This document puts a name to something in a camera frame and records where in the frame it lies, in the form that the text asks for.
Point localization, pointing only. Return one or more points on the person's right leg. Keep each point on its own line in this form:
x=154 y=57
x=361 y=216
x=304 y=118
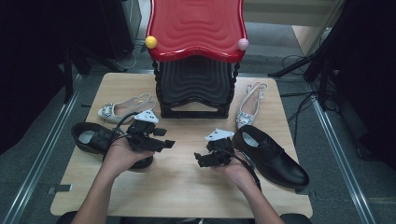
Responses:
x=295 y=219

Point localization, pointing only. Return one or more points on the black tripod stand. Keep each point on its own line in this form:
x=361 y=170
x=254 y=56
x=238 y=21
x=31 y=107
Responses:
x=295 y=65

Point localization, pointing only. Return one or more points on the black leather shoe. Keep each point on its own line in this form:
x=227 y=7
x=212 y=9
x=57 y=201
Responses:
x=99 y=141
x=280 y=165

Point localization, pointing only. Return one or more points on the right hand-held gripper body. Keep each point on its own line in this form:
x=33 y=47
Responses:
x=221 y=149

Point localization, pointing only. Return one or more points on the black metal stand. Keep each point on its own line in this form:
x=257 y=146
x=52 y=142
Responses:
x=67 y=81

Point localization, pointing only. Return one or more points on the metal floor rail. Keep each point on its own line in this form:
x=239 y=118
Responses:
x=342 y=161
x=40 y=155

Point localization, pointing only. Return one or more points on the person's left leg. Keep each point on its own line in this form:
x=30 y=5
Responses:
x=67 y=218

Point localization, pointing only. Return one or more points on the red and black shoe rack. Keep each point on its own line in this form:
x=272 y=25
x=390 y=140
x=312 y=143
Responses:
x=196 y=28

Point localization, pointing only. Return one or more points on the pink ball knob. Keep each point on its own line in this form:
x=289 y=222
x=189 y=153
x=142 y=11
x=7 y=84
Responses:
x=243 y=44

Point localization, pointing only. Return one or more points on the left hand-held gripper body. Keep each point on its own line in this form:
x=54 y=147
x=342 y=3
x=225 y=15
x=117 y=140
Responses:
x=141 y=137

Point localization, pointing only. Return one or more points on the grey table edge bracket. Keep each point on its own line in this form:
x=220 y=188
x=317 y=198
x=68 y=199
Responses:
x=60 y=188
x=306 y=193

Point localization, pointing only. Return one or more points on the person's leg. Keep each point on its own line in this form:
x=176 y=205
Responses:
x=67 y=218
x=295 y=219

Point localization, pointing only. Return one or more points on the black curtain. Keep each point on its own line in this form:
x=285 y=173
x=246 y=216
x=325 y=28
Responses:
x=31 y=62
x=370 y=77

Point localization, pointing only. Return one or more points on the person's left hand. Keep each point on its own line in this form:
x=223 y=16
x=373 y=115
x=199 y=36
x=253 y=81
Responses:
x=121 y=158

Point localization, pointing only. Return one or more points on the yellow ball knob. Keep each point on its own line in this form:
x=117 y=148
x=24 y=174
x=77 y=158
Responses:
x=151 y=42

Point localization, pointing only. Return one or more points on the white jewelled slingback shoe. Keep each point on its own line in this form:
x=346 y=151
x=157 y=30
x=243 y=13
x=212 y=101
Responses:
x=109 y=112
x=246 y=118

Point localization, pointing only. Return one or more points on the person's right hand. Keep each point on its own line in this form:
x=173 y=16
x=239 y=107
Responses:
x=238 y=172

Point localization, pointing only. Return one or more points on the beige board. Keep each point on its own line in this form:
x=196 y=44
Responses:
x=306 y=34

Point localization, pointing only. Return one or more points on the dark cabinet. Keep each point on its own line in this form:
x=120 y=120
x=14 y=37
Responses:
x=120 y=28

